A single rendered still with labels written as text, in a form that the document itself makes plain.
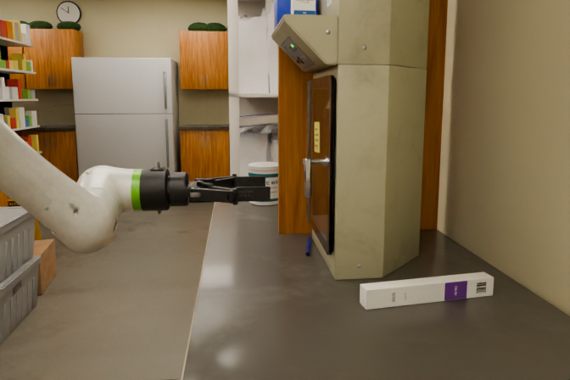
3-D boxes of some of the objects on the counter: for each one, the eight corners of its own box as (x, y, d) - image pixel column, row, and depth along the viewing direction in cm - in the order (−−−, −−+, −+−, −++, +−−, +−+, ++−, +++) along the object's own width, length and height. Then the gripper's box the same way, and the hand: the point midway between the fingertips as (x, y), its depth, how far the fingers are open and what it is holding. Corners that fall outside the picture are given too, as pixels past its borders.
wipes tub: (280, 198, 191) (280, 161, 189) (283, 205, 178) (283, 165, 176) (248, 198, 190) (247, 161, 188) (248, 206, 177) (248, 166, 175)
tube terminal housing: (395, 235, 140) (405, -40, 129) (443, 276, 108) (461, -85, 97) (311, 237, 137) (314, -42, 126) (334, 280, 105) (340, -90, 94)
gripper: (161, 182, 92) (272, 180, 94) (176, 164, 116) (263, 164, 119) (163, 220, 93) (272, 217, 95) (176, 194, 117) (264, 192, 120)
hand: (262, 187), depth 107 cm, fingers open, 13 cm apart
